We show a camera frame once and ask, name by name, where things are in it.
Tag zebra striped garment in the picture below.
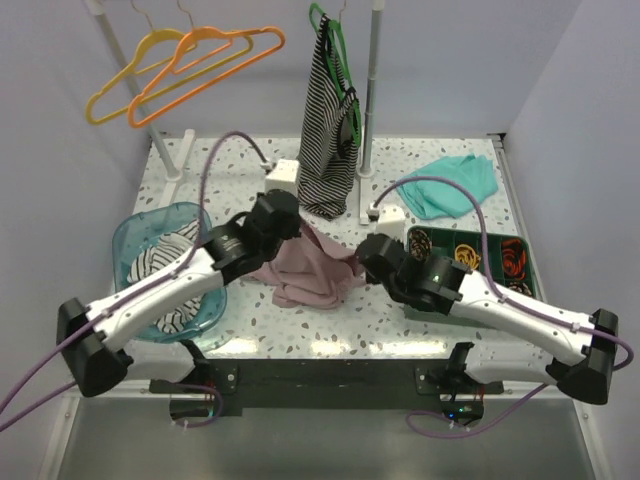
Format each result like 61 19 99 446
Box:
126 220 203 334

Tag pink tank top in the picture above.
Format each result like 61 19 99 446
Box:
249 222 365 310

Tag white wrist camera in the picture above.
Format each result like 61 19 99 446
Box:
264 159 300 197
367 203 406 242

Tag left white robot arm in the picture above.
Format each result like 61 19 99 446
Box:
56 190 301 398

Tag yellow hanger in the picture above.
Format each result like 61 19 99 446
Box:
85 1 254 125

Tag yellow rolled band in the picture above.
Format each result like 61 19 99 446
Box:
454 243 482 270

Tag teal cloth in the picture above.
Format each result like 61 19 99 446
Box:
393 152 500 220

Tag green compartment tray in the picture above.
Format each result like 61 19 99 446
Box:
403 226 537 329

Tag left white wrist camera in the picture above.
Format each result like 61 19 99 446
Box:
264 159 300 197

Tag brown floral rolled belt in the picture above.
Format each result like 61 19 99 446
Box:
408 229 432 261

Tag black white patterned roll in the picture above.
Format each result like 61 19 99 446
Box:
506 281 535 298

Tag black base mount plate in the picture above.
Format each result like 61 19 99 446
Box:
149 343 504 426

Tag orange black rolled belt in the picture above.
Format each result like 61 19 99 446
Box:
501 238 527 281

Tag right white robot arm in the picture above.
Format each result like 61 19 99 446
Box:
356 234 618 405

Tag black white striped top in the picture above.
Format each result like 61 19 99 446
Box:
297 15 361 220

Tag white clothes rack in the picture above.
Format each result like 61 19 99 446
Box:
85 1 385 225

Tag teal plastic basin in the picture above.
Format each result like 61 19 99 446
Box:
112 202 227 343

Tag green hanger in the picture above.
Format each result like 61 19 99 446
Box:
305 2 363 149

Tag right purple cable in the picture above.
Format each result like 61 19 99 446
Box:
372 175 636 440

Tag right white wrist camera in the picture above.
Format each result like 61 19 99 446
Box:
367 203 406 242

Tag orange hanger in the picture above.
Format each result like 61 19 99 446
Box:
127 26 286 128

